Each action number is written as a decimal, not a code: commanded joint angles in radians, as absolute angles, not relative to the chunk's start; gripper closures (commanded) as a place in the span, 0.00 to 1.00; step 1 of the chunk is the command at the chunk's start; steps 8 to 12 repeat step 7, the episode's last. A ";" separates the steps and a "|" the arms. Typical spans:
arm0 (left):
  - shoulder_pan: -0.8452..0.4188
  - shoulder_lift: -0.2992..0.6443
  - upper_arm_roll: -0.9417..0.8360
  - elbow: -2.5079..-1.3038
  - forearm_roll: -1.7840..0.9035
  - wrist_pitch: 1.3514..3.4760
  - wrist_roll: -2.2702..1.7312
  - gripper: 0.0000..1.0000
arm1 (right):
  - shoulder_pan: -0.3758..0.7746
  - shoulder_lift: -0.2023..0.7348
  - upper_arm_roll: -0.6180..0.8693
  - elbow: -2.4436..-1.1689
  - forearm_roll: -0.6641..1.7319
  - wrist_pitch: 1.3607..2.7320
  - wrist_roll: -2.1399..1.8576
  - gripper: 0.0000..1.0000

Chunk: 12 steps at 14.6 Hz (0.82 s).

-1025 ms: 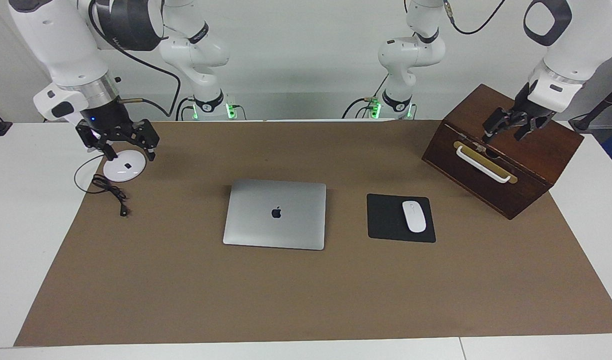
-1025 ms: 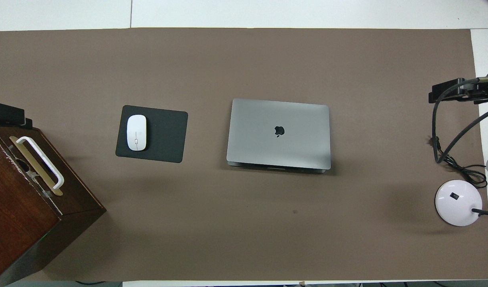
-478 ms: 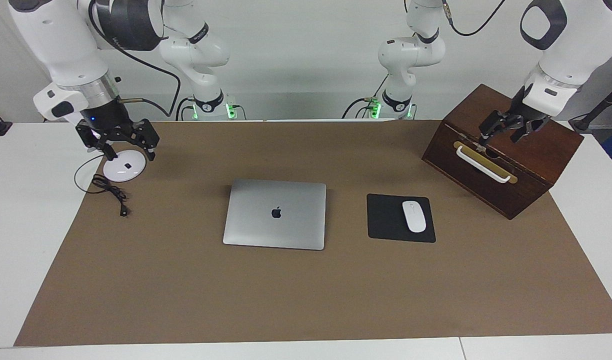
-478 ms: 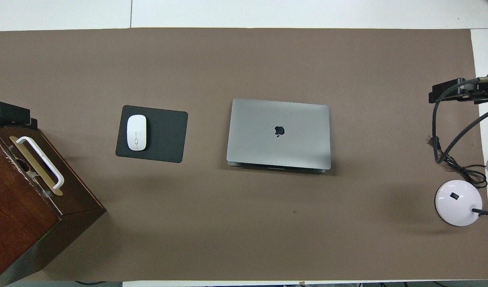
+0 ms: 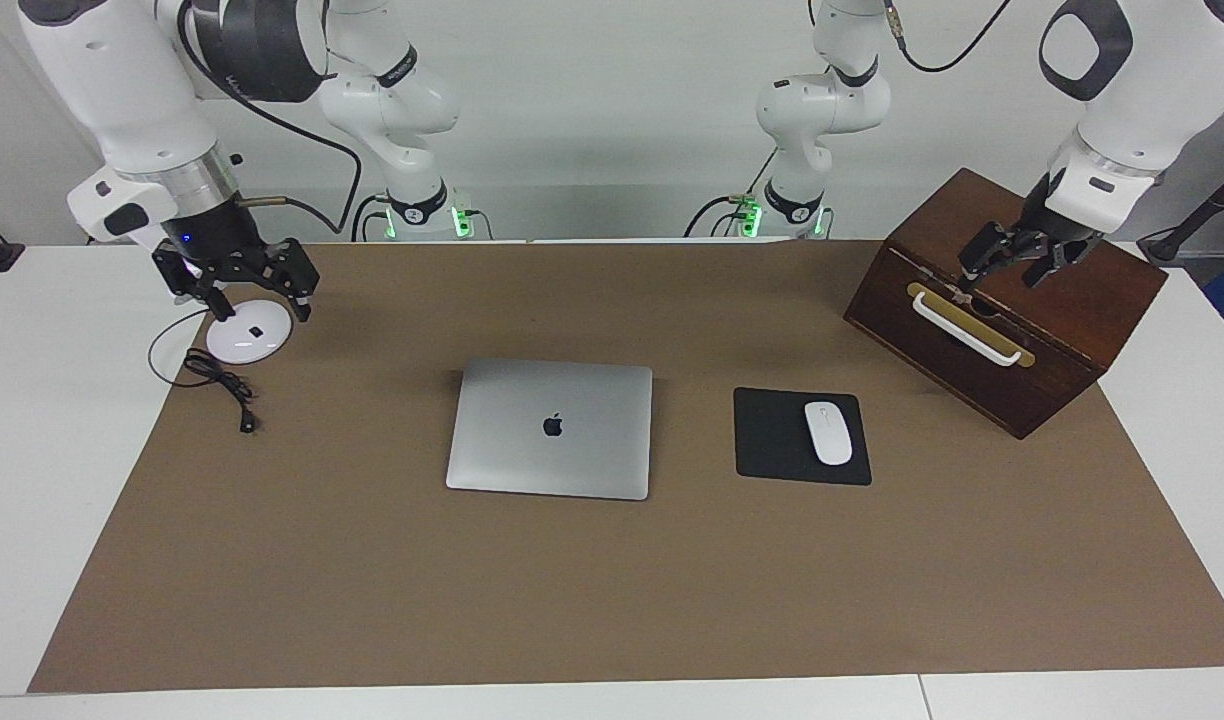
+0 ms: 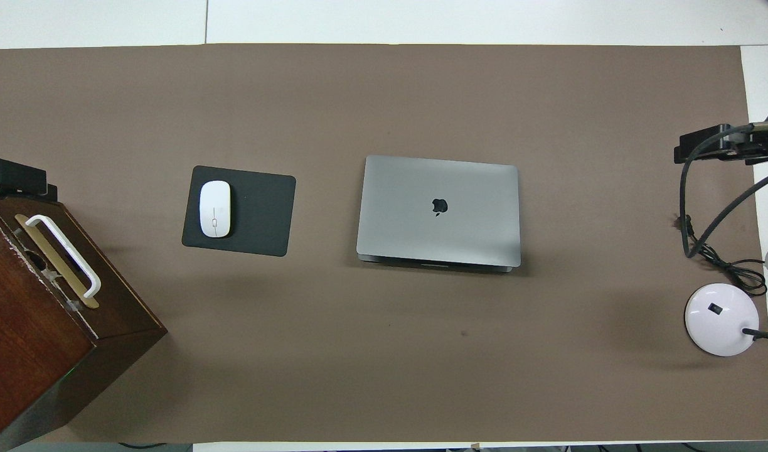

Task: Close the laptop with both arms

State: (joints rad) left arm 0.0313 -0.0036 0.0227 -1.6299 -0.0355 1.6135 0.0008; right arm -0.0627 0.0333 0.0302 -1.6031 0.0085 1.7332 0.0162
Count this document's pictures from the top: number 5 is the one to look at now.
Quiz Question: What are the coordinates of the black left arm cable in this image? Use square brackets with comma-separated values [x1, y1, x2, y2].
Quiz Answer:
[882, 0, 1013, 73]

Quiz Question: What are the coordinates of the white computer mouse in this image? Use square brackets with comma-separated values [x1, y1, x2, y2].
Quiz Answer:
[804, 401, 854, 467]

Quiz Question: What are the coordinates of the black base cable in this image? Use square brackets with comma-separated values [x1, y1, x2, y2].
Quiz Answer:
[684, 150, 778, 239]
[350, 195, 393, 242]

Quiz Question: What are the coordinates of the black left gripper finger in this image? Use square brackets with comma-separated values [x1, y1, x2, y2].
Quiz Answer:
[1022, 235, 1095, 291]
[957, 220, 1020, 293]

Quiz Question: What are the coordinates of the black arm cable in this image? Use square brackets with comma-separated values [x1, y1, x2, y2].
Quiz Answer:
[882, 0, 1013, 73]
[177, 0, 363, 236]

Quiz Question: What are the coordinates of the dark wooden box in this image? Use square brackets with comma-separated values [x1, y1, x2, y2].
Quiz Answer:
[843, 167, 1170, 441]

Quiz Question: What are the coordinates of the brown table mat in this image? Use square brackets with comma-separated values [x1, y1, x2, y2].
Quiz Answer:
[27, 240, 1224, 694]

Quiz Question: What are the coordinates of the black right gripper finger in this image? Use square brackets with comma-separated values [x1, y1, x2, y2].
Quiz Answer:
[257, 238, 322, 323]
[152, 250, 236, 323]

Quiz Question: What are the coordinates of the black stand pole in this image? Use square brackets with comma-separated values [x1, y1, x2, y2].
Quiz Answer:
[1137, 158, 1224, 266]

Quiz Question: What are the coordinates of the black mouse pad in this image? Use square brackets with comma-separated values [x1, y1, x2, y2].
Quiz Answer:
[733, 387, 873, 487]

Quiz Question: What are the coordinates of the black lamp power cable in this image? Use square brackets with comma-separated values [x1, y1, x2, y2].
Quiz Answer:
[148, 308, 265, 436]

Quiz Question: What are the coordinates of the black right base cable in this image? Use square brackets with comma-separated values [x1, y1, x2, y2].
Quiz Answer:
[350, 195, 393, 242]

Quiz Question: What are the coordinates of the brass handle backplate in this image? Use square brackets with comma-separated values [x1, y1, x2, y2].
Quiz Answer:
[907, 283, 1036, 369]

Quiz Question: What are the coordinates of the grey aluminium laptop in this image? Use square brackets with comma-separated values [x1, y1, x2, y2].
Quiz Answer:
[445, 358, 654, 502]

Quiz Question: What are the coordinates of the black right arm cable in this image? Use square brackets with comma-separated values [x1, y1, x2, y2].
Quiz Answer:
[177, 0, 363, 236]

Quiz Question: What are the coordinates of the white box handle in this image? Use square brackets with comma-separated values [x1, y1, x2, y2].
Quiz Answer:
[912, 292, 1023, 366]

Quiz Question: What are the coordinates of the black left base cable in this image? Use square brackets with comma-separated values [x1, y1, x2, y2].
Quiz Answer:
[684, 150, 778, 239]

